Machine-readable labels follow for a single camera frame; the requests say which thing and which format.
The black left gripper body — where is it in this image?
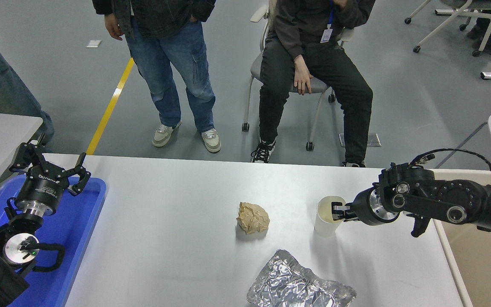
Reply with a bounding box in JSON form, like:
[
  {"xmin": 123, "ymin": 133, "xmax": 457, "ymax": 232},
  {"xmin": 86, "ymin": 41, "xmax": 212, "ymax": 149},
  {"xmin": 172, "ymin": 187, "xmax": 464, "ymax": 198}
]
[{"xmin": 15, "ymin": 166, "xmax": 70, "ymax": 207}]

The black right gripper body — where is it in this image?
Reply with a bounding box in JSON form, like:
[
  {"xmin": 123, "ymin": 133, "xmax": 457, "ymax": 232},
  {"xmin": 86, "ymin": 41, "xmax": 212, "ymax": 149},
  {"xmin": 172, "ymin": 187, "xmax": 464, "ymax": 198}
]
[{"xmin": 346, "ymin": 188, "xmax": 375, "ymax": 226}]

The white paper cup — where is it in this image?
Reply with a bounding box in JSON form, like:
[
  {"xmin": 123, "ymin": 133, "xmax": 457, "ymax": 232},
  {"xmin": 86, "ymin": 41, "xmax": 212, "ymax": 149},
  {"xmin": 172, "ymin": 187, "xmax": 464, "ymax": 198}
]
[{"xmin": 314, "ymin": 195, "xmax": 347, "ymax": 237}]

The foil tray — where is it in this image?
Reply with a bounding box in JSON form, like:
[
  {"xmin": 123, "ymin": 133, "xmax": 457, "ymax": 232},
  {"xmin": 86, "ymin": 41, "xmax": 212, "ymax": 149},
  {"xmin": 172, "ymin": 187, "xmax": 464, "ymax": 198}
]
[{"xmin": 247, "ymin": 249, "xmax": 357, "ymax": 307}]

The tan paper ball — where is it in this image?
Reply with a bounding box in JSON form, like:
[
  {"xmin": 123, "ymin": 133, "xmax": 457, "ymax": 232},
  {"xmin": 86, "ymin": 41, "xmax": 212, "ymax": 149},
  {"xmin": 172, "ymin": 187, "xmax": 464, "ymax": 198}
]
[{"xmin": 236, "ymin": 202, "xmax": 271, "ymax": 235}]

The person's right hand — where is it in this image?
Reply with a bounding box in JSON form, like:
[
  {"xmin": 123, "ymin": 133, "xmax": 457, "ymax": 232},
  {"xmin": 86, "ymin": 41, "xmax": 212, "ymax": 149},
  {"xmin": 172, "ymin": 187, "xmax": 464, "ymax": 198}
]
[
  {"xmin": 293, "ymin": 55, "xmax": 314, "ymax": 96},
  {"xmin": 104, "ymin": 13, "xmax": 123, "ymax": 41}
]

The blue plastic tray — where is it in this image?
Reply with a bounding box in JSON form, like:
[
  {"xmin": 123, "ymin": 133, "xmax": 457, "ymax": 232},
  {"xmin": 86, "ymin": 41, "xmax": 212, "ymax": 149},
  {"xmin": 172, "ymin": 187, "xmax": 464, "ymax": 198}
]
[{"xmin": 0, "ymin": 175, "xmax": 107, "ymax": 307}]

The yellow floor tape line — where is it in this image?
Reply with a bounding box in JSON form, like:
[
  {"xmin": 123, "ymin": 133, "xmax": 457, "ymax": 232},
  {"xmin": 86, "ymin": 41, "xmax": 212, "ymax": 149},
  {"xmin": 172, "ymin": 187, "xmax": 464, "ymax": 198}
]
[{"xmin": 86, "ymin": 58, "xmax": 135, "ymax": 155}]

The grey chair with casters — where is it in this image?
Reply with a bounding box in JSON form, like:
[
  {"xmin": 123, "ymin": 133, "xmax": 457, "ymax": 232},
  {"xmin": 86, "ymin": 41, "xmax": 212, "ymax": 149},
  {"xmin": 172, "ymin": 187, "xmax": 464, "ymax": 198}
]
[{"xmin": 242, "ymin": 0, "xmax": 357, "ymax": 152}]

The large pale plastic bin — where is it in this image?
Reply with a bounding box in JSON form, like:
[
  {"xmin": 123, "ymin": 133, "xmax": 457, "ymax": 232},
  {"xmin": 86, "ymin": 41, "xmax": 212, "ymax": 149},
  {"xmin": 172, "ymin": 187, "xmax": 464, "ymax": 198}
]
[{"xmin": 431, "ymin": 170, "xmax": 491, "ymax": 307}]

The blue lanyard with badge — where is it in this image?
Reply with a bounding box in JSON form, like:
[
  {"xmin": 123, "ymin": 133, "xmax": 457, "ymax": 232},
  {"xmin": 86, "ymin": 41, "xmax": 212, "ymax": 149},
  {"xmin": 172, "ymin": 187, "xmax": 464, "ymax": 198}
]
[{"xmin": 320, "ymin": 0, "xmax": 335, "ymax": 44}]

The white frame office chair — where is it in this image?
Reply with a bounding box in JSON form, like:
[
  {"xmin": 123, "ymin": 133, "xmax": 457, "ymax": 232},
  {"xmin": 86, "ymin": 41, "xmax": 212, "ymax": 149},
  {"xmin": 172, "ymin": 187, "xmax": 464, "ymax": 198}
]
[{"xmin": 404, "ymin": 0, "xmax": 491, "ymax": 57}]

